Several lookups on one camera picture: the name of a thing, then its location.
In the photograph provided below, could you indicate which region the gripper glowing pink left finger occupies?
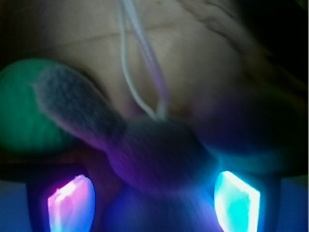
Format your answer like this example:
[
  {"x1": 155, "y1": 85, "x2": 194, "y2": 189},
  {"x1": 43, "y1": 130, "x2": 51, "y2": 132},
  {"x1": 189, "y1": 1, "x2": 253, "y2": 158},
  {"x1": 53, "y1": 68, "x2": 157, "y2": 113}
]
[{"x1": 47, "y1": 174, "x2": 96, "y2": 232}]

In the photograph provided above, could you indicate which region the gripper glowing cyan right finger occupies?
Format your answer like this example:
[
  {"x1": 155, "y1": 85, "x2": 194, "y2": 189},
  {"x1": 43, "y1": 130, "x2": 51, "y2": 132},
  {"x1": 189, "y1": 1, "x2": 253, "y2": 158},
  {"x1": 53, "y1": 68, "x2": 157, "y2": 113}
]
[{"x1": 214, "y1": 171, "x2": 260, "y2": 232}]

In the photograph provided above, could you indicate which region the gray plush bunny toy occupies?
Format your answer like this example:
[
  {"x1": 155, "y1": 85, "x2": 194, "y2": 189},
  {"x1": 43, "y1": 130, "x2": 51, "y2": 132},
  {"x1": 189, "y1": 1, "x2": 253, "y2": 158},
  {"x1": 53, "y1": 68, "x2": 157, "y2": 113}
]
[{"x1": 34, "y1": 0, "x2": 220, "y2": 194}]

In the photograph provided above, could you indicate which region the green felt ball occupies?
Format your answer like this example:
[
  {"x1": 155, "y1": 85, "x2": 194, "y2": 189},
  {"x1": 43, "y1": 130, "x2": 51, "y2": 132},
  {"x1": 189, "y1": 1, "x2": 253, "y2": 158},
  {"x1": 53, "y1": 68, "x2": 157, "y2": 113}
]
[{"x1": 0, "y1": 58, "x2": 76, "y2": 157}]

